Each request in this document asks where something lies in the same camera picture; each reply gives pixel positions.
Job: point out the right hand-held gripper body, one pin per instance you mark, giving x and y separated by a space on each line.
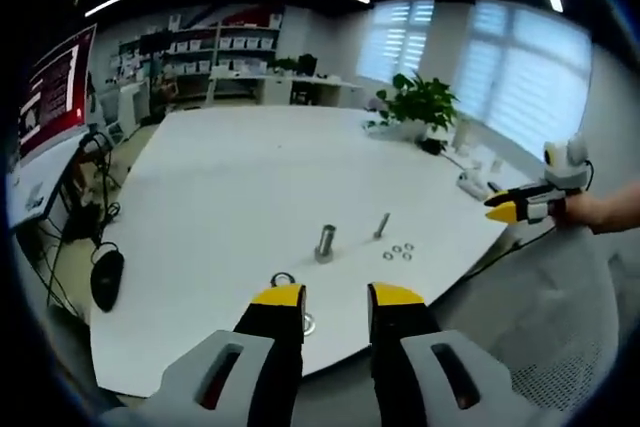
565 167

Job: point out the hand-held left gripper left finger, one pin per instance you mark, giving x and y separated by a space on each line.
260 347

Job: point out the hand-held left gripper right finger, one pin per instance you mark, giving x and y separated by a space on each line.
400 342

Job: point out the large metal washer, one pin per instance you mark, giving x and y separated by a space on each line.
310 325
281 277

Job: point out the thin metal threaded stud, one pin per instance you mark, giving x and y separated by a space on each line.
381 227

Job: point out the large metal threaded stud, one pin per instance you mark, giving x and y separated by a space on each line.
325 243

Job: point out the person's right hand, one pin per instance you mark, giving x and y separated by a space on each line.
577 214

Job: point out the white power strip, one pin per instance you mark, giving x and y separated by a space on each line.
474 184

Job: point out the window with blinds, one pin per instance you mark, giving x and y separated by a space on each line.
397 39
525 82

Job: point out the grey mesh office chair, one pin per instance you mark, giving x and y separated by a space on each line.
540 327

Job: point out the green potted plant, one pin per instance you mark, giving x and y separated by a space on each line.
422 102

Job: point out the black computer mouse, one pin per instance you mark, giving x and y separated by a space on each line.
107 277

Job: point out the white low counter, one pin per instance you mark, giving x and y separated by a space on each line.
280 84

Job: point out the white side desk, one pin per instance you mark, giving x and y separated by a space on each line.
40 182

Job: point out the storage shelf with white boxes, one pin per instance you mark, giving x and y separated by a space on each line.
225 49

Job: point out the computer monitor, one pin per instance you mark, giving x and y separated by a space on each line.
55 87

